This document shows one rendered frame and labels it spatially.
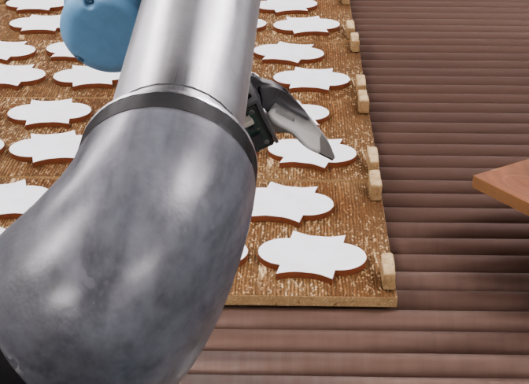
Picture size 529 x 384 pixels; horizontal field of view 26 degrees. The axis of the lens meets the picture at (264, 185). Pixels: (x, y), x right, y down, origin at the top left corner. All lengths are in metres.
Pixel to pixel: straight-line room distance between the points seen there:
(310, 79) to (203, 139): 1.61
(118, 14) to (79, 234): 0.37
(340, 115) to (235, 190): 1.47
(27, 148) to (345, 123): 0.54
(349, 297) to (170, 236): 0.93
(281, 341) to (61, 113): 0.78
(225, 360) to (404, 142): 0.74
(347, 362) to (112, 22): 0.62
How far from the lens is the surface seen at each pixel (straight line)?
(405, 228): 1.67
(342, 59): 2.32
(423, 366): 1.36
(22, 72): 2.25
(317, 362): 1.36
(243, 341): 1.40
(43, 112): 2.04
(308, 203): 1.67
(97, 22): 0.88
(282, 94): 1.11
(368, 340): 1.40
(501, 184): 1.53
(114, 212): 0.53
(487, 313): 1.47
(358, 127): 1.97
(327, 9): 2.66
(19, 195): 1.73
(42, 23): 2.57
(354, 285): 1.48
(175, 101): 0.58
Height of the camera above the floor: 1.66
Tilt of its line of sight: 25 degrees down
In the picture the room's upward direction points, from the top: straight up
